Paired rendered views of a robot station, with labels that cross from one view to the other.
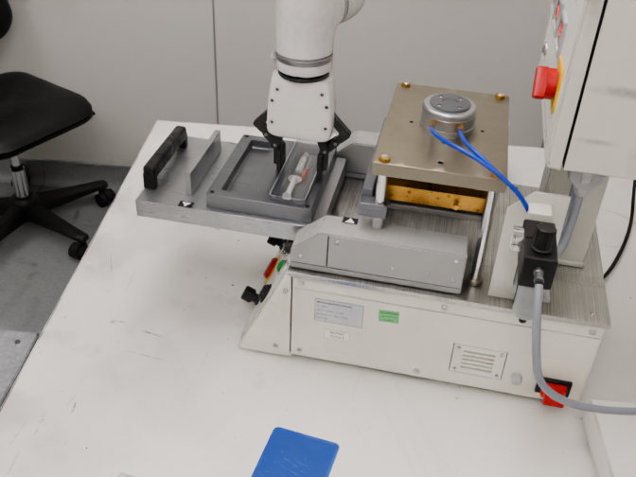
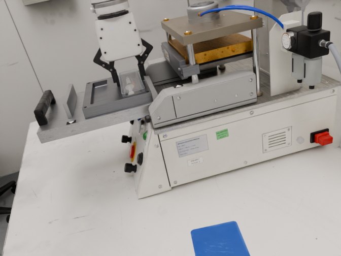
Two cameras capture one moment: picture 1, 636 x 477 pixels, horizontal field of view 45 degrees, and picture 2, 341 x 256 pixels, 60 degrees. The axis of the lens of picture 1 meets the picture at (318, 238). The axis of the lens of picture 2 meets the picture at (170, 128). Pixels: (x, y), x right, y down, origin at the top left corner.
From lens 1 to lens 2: 0.52 m
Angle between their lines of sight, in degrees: 16
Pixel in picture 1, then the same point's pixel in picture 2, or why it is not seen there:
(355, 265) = (193, 109)
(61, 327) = (15, 242)
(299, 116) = (121, 42)
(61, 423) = not seen: outside the picture
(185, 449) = not seen: outside the picture
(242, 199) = (106, 102)
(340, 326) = (195, 154)
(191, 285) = (90, 182)
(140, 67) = (11, 119)
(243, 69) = not seen: hidden behind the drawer
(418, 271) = (231, 96)
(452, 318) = (258, 118)
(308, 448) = (219, 232)
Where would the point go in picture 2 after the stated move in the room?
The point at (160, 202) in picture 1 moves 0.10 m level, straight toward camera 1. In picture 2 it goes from (54, 127) to (67, 141)
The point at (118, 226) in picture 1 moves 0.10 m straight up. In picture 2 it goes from (30, 173) to (16, 148)
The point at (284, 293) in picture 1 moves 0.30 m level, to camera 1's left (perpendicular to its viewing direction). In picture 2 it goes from (156, 148) to (22, 198)
